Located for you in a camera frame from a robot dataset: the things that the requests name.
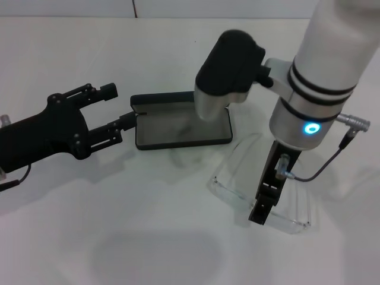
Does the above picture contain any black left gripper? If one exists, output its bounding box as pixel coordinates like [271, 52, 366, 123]
[0, 82, 138, 175]

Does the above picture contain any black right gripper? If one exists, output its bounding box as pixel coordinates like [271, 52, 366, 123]
[248, 141, 301, 227]

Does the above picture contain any black glasses case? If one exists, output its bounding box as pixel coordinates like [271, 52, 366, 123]
[129, 90, 233, 151]

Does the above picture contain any clear plastic plug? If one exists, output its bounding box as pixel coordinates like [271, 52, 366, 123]
[277, 153, 291, 179]

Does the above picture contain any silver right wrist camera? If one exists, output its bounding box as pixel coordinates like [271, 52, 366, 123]
[194, 28, 273, 123]

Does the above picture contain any black cable with silver plug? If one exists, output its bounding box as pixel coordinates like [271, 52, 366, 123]
[0, 164, 32, 192]

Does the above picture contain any gray cable with silver connector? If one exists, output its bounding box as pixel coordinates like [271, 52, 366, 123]
[281, 112, 373, 182]

